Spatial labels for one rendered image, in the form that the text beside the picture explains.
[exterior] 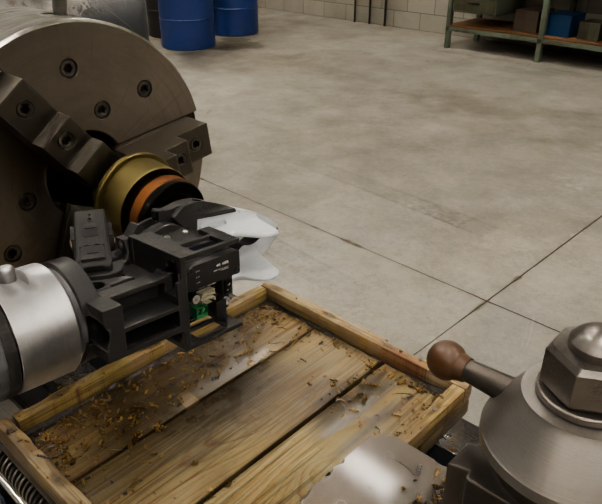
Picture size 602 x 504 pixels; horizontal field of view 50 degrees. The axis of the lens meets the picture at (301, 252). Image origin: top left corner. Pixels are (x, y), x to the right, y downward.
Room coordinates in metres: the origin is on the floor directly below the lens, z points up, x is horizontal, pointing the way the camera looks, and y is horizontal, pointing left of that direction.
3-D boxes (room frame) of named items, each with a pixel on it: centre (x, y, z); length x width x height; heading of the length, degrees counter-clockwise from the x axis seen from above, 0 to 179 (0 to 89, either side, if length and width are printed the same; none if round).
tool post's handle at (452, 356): (0.24, -0.08, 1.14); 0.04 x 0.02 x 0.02; 47
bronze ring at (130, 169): (0.57, 0.15, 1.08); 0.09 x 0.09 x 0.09; 48
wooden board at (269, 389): (0.48, 0.06, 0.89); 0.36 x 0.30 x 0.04; 137
